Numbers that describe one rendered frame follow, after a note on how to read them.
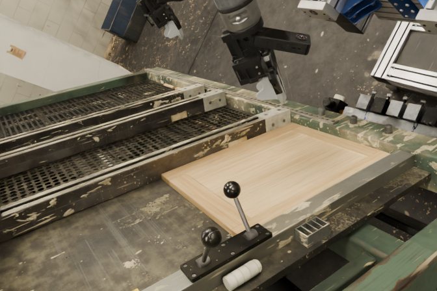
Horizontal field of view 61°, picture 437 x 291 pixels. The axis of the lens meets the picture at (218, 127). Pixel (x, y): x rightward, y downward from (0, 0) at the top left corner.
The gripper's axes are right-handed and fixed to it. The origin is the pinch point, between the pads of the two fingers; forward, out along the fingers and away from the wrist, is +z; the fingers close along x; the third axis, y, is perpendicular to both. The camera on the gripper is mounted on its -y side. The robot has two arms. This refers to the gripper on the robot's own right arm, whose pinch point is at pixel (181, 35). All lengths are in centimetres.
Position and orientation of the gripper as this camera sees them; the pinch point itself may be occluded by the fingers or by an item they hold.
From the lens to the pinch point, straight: 147.2
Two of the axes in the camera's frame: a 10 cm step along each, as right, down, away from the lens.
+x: 5.2, 3.3, -7.9
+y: -7.2, 6.6, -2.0
